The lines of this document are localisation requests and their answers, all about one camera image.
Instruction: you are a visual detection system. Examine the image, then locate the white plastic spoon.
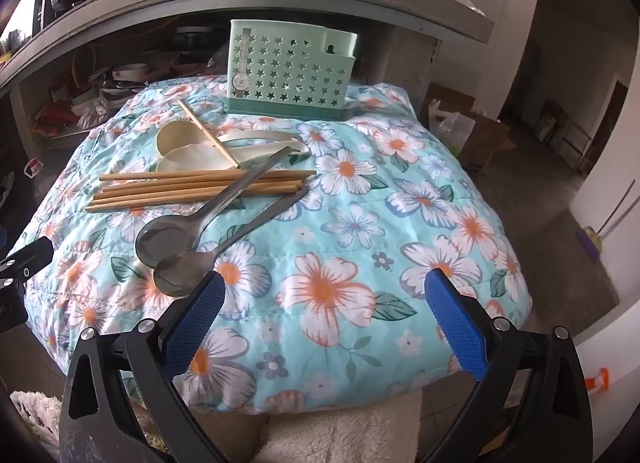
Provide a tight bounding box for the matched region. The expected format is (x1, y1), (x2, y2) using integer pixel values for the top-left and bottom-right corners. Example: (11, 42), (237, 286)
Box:
(156, 121), (303, 156)
(156, 140), (310, 174)

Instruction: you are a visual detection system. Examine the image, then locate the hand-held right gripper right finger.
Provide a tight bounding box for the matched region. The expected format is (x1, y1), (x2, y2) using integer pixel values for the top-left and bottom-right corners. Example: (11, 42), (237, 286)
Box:
(424, 269), (594, 463)

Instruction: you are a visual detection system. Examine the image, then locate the orange white spray bottle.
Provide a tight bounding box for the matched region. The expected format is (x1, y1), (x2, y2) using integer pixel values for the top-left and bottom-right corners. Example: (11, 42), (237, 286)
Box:
(585, 368), (612, 398)

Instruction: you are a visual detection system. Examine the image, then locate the green star-cutout utensil holder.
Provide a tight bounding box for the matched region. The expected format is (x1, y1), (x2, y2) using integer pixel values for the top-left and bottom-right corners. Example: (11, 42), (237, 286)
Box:
(226, 19), (358, 120)

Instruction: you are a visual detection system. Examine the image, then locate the fluffy white cloth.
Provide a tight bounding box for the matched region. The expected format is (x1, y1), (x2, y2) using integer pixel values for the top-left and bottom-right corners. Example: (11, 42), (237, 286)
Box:
(10, 390), (423, 463)

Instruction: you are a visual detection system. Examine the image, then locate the single wooden chopstick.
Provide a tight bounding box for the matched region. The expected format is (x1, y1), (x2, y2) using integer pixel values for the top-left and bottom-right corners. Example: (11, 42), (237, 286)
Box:
(178, 99), (241, 168)

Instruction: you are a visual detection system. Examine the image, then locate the cardboard box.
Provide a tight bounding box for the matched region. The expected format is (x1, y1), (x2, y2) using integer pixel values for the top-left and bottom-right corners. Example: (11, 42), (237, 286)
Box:
(425, 84), (517, 171)

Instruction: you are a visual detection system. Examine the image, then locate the bundle of wooden chopsticks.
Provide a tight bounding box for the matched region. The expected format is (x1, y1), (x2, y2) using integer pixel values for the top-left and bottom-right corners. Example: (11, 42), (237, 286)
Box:
(85, 169), (318, 214)

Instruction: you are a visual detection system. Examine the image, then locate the metal spoon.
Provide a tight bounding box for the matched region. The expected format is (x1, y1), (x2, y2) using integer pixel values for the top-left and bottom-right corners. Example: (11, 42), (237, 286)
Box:
(135, 146), (295, 270)
(153, 186), (312, 299)

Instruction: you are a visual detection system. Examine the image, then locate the purple broom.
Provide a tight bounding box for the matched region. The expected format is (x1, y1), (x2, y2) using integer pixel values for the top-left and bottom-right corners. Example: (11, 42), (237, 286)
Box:
(575, 178), (637, 264)

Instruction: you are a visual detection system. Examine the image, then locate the wooden chair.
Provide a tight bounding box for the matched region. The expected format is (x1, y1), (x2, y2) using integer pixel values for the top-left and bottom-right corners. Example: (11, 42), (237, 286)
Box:
(537, 100), (598, 176)

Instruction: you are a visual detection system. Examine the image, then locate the floral blue blanket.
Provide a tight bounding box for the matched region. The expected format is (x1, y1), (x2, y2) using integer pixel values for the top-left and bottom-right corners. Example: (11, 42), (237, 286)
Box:
(10, 75), (533, 416)

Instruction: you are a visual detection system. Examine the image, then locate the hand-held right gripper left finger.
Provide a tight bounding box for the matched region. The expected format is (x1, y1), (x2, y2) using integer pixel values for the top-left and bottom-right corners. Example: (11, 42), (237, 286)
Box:
(60, 270), (227, 463)

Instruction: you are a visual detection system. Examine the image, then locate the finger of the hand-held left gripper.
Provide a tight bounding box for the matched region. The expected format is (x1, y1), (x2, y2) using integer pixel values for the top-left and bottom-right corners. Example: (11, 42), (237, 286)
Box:
(0, 237), (55, 289)
(0, 288), (28, 333)

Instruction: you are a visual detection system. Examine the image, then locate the white plastic bag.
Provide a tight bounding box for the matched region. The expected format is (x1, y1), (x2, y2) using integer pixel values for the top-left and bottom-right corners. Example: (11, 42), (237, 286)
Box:
(430, 100), (476, 151)

